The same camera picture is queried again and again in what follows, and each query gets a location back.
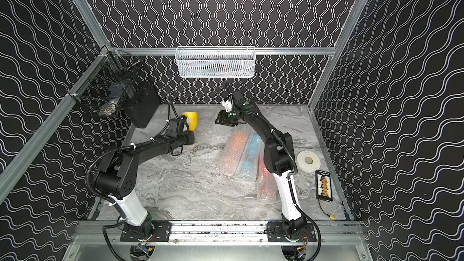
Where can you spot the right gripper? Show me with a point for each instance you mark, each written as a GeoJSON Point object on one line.
{"type": "Point", "coordinates": [222, 119]}

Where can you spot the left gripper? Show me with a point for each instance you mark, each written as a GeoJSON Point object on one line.
{"type": "Point", "coordinates": [189, 136]}

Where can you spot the yellow wine glass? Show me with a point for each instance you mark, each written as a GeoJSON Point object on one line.
{"type": "Point", "coordinates": [191, 120]}

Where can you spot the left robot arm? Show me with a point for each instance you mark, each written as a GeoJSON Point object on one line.
{"type": "Point", "coordinates": [113, 176]}

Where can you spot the wrapped orange wine glass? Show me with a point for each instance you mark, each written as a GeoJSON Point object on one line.
{"type": "Point", "coordinates": [229, 158]}

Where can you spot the wrapped blue wine glass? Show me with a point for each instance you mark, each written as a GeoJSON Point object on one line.
{"type": "Point", "coordinates": [248, 164]}

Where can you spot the wrapped red wine glass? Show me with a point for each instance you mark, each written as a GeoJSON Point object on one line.
{"type": "Point", "coordinates": [266, 185]}

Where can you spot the black box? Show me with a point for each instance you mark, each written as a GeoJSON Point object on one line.
{"type": "Point", "coordinates": [142, 106]}

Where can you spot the white tape roll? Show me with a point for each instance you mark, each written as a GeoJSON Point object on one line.
{"type": "Point", "coordinates": [308, 161]}

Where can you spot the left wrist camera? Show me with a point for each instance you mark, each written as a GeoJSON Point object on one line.
{"type": "Point", "coordinates": [176, 127]}

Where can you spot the black wire basket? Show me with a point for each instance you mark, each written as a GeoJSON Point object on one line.
{"type": "Point", "coordinates": [109, 85]}

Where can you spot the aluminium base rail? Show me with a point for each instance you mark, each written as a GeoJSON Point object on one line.
{"type": "Point", "coordinates": [251, 233]}

